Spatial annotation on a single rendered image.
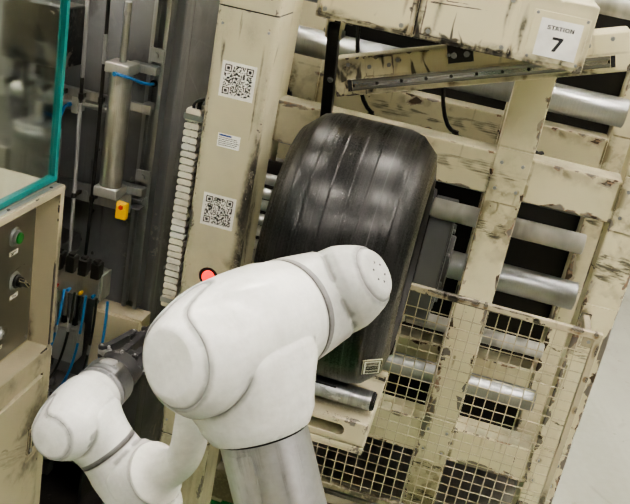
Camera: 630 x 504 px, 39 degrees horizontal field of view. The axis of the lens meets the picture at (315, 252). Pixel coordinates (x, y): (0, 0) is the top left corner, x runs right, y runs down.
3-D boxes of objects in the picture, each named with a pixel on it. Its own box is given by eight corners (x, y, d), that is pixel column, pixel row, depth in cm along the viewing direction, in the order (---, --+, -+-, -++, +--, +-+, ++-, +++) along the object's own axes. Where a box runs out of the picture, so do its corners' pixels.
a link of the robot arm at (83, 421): (55, 382, 150) (101, 443, 152) (5, 429, 136) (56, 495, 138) (100, 355, 146) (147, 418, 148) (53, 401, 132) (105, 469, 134)
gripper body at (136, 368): (136, 366, 152) (157, 343, 161) (91, 353, 154) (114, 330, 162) (131, 403, 155) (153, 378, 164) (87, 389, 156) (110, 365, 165)
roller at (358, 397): (223, 371, 200) (221, 364, 196) (230, 354, 202) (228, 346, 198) (372, 415, 195) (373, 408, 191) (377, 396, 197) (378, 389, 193)
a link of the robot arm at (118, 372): (74, 363, 148) (90, 347, 154) (70, 408, 152) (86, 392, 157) (124, 378, 147) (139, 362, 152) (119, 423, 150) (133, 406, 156)
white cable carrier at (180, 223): (160, 305, 206) (186, 107, 188) (168, 297, 211) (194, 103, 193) (177, 310, 206) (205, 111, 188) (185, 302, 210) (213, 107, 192)
